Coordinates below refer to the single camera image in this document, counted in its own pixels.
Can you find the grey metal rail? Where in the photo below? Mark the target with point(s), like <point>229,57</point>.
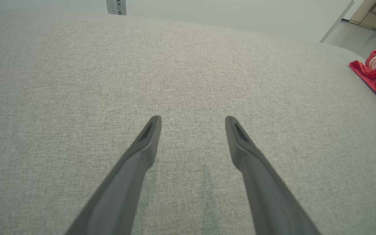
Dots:
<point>336,22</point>
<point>116,7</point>

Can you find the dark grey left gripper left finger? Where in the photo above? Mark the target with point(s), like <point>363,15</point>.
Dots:
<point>122,189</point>

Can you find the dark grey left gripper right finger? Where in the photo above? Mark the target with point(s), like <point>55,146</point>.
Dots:
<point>266,192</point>

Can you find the tan wooden cabinet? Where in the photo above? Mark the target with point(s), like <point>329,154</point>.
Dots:
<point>375,14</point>

